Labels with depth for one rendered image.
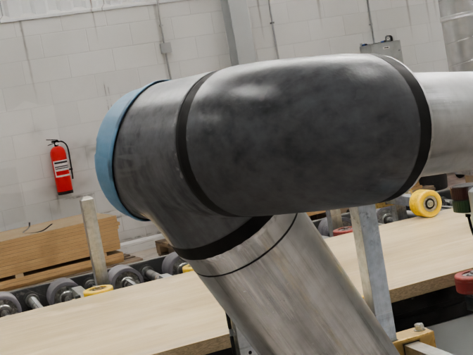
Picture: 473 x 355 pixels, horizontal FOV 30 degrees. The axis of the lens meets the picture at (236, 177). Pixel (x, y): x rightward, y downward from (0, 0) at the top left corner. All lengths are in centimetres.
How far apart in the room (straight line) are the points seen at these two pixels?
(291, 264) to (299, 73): 19
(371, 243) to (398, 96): 96
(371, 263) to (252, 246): 88
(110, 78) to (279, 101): 824
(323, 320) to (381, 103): 23
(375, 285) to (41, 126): 720
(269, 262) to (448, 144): 17
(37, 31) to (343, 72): 812
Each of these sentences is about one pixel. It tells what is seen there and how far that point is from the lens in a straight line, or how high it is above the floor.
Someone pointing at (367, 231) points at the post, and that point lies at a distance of 158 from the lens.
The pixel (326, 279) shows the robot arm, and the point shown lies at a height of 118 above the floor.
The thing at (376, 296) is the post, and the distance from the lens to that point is 160.
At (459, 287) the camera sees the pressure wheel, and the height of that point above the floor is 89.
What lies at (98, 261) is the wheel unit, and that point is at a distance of 254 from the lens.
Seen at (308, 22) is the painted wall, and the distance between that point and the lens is 981.
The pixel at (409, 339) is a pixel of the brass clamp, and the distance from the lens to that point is 164.
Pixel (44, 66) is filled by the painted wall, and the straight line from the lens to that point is 869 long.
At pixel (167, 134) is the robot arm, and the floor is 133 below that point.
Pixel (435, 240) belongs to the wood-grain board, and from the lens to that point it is 230.
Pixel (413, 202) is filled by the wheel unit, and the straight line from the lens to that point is 264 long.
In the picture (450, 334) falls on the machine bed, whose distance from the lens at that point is 196.
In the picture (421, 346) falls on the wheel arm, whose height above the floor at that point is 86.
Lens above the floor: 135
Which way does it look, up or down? 5 degrees down
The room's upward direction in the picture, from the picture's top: 10 degrees counter-clockwise
